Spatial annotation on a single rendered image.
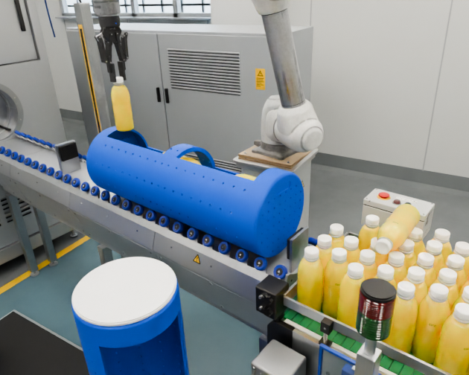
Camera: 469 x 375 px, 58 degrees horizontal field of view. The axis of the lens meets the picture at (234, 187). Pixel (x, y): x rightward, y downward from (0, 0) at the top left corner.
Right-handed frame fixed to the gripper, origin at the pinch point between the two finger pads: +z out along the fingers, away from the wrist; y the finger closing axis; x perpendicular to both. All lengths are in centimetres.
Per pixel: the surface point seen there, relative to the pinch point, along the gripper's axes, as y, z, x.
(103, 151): 11.1, 29.2, -1.0
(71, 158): 0, 47, -49
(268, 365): 34, 61, 94
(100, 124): -30, 40, -65
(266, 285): 22, 47, 85
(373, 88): -274, 60, -6
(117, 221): 13, 59, 2
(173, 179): 12, 30, 40
